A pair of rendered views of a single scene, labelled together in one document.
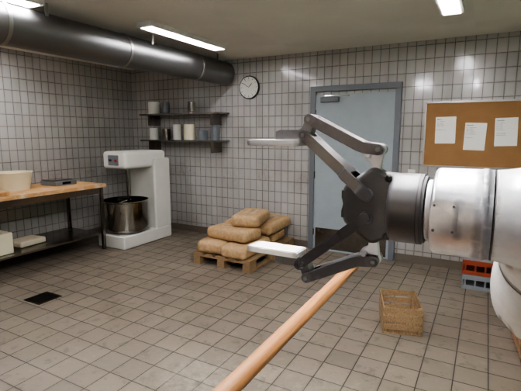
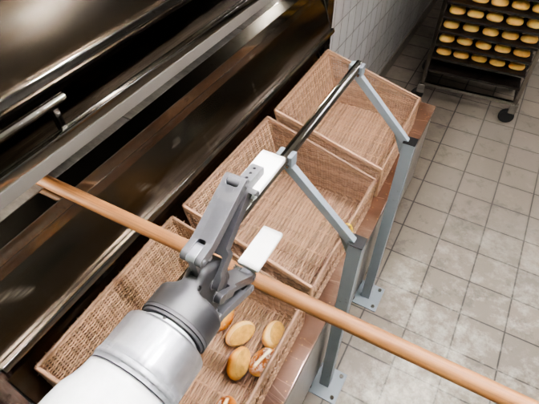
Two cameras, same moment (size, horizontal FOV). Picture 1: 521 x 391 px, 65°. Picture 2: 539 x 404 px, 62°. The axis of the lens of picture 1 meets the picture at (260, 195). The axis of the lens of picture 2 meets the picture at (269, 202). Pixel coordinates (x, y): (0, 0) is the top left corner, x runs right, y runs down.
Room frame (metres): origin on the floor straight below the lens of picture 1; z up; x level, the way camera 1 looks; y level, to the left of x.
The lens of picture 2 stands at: (0.52, -0.39, 1.90)
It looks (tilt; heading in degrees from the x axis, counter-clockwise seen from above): 47 degrees down; 90
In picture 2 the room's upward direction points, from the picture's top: straight up
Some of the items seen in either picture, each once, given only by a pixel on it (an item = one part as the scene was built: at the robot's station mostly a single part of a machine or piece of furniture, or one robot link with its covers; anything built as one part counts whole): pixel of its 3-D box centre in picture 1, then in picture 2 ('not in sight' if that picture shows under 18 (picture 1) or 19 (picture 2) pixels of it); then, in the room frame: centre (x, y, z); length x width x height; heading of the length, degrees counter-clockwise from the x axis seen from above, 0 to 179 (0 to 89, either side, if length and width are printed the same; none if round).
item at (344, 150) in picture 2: not in sight; (350, 117); (0.87, 1.23, 0.72); 0.56 x 0.49 x 0.28; 62
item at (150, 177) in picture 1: (134, 195); not in sight; (5.86, 1.83, 0.66); 1.00 x 0.66 x 1.32; 151
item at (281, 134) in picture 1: (297, 127); (245, 175); (0.50, -0.04, 1.58); 0.05 x 0.01 x 0.03; 61
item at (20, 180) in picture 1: (12, 181); not in sight; (4.83, 2.95, 1.01); 0.43 x 0.43 x 0.21
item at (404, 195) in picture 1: (384, 205); (196, 298); (0.44, -0.14, 1.49); 0.09 x 0.07 x 0.08; 61
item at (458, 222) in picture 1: (458, 212); (151, 357); (0.41, -0.20, 1.49); 0.09 x 0.06 x 0.09; 151
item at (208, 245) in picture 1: (221, 241); not in sight; (4.96, 0.49, 0.22); 0.62 x 0.36 x 0.15; 156
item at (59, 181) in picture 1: (58, 181); not in sight; (5.31, 2.64, 0.94); 0.32 x 0.30 x 0.07; 61
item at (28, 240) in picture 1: (26, 240); not in sight; (4.83, 2.85, 0.27); 0.34 x 0.26 x 0.07; 157
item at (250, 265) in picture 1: (246, 249); not in sight; (5.13, 0.18, 0.07); 1.20 x 0.80 x 0.14; 151
